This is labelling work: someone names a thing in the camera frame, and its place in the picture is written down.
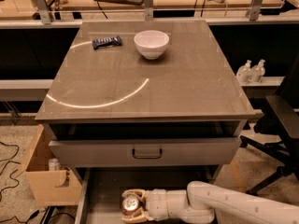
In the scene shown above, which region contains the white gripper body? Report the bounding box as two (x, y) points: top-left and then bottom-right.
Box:
(145, 189), (189, 221)

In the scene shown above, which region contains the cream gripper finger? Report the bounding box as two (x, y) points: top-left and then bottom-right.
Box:
(121, 189), (146, 203)
(122, 207), (153, 224)

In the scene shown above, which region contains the red coke can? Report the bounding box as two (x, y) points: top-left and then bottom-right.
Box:
(121, 194), (142, 216)

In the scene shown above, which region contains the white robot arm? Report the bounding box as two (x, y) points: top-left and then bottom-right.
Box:
(121, 181), (299, 224)

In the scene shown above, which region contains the open grey middle drawer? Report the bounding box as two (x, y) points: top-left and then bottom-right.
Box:
(75, 166), (218, 224)

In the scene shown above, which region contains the grey top drawer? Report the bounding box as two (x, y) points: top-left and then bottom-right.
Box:
(50, 137), (240, 168)

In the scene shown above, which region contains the small white can in box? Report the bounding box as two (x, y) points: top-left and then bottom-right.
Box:
(49, 158), (61, 171)

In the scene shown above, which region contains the grey drawer cabinet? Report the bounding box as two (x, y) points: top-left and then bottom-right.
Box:
(35, 20), (256, 224)

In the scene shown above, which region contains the brown cardboard box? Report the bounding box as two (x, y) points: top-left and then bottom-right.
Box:
(17, 125), (82, 207)

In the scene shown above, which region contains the black office chair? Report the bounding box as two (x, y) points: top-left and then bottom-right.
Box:
(240, 57), (299, 195)

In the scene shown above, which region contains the white ceramic bowl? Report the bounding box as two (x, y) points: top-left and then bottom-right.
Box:
(134, 30), (170, 60)

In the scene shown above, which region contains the blue snack bar wrapper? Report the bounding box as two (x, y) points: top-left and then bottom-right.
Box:
(92, 35), (122, 49)

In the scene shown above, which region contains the black floor cable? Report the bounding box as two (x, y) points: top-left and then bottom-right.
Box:
(0, 140), (41, 224)

